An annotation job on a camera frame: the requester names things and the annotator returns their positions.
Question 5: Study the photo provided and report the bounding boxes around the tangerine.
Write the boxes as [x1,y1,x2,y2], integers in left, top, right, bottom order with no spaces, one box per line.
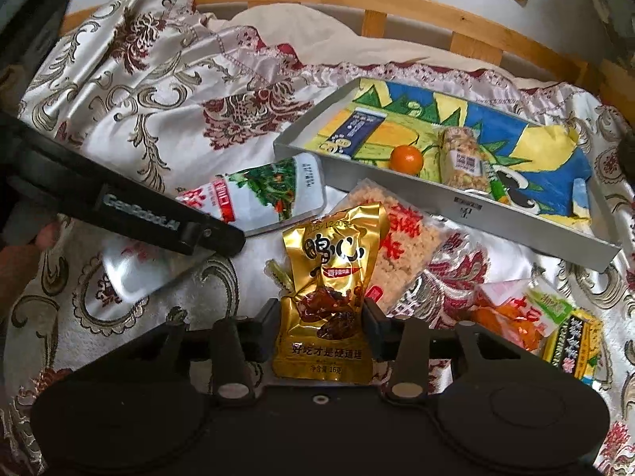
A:
[389,145,425,176]

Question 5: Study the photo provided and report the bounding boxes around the gold snack packet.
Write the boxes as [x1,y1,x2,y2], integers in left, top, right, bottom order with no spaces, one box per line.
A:
[265,202,390,385]

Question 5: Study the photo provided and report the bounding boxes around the clear nut bar packet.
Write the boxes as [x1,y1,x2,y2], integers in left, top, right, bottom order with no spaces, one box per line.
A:
[439,126,492,194]

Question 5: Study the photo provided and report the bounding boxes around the white snack pouch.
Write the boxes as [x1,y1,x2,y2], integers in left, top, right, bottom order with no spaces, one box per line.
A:
[102,155,328,304]

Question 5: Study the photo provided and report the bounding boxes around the olive fleece-lined pants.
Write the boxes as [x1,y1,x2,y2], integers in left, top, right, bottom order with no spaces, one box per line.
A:
[618,131,635,184]

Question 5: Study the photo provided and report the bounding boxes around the grey metal tray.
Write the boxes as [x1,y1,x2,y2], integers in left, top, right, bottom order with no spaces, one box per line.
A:
[273,77,623,273]

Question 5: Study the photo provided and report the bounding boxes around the orange snack packet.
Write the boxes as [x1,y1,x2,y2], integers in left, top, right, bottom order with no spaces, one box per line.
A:
[469,278,573,353]

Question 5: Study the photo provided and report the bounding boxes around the clear rice cracker packet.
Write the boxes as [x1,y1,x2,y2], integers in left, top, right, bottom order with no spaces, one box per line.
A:
[340,178,450,315]

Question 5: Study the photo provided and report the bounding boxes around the yellow green cracker packet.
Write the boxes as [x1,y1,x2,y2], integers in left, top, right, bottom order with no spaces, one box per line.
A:
[543,307,608,382]

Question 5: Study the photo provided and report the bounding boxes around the green snack stick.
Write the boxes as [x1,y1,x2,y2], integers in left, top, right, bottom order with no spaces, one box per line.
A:
[489,166,512,204]

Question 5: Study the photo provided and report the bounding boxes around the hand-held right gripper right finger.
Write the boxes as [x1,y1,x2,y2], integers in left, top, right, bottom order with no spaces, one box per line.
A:
[364,299,552,403]

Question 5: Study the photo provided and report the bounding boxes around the grey patterned cloth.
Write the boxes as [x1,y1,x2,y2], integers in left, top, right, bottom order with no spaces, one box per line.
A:
[585,0,635,67]

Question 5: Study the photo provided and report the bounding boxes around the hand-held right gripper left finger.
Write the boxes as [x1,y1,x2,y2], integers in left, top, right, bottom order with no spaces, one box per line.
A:
[94,299,282,404]

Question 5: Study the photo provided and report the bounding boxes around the person's left hand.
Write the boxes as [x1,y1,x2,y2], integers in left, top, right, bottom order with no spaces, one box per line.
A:
[0,221,60,321]

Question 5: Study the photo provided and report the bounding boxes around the colourful drawing paper liner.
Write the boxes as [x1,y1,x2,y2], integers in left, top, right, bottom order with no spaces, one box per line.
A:
[302,79,593,219]

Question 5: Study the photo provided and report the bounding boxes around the blue and white stick packet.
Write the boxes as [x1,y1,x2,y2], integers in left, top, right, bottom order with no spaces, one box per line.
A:
[320,109,388,159]

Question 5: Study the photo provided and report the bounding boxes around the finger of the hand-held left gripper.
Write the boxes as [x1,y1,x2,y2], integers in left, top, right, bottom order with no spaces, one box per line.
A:
[191,212,247,257]

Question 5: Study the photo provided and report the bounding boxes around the cream pillow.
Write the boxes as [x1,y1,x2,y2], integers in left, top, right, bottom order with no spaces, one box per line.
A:
[196,2,561,83]

